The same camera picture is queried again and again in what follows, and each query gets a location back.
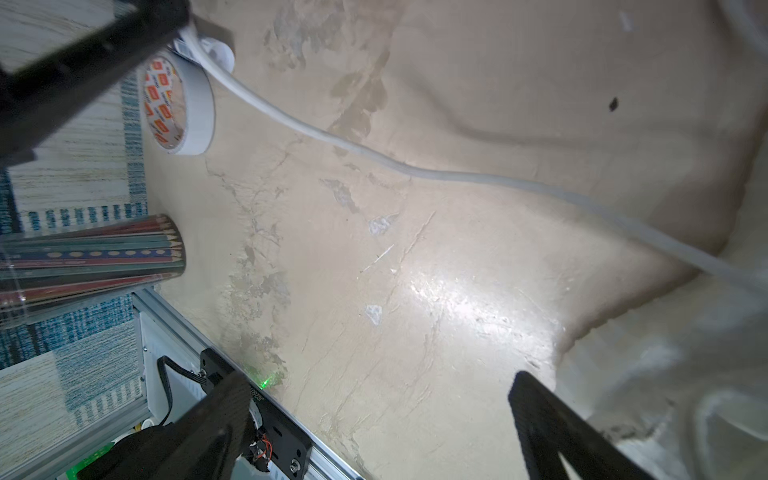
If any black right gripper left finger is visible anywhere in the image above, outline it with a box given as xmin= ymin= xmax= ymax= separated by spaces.
xmin=77 ymin=373 xmax=251 ymax=479

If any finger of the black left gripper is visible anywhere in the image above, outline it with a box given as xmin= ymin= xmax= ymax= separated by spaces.
xmin=1 ymin=1 xmax=191 ymax=168

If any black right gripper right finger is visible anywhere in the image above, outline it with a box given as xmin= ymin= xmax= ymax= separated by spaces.
xmin=508 ymin=371 xmax=651 ymax=479

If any white sneaker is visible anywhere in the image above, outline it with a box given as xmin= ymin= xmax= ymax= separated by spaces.
xmin=554 ymin=179 xmax=768 ymax=480

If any white shoelace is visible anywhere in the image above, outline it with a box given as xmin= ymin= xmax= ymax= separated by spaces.
xmin=179 ymin=20 xmax=767 ymax=296

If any white tape roll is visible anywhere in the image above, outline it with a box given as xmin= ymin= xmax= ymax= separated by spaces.
xmin=140 ymin=52 xmax=215 ymax=156

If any cup of coloured pencils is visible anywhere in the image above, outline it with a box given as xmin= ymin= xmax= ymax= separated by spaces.
xmin=1 ymin=214 xmax=186 ymax=329

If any blue glue stick white cap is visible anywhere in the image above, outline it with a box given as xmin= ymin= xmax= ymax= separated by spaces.
xmin=170 ymin=35 xmax=236 ymax=74

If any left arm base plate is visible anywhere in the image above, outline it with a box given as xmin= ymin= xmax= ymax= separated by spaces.
xmin=197 ymin=347 xmax=314 ymax=480

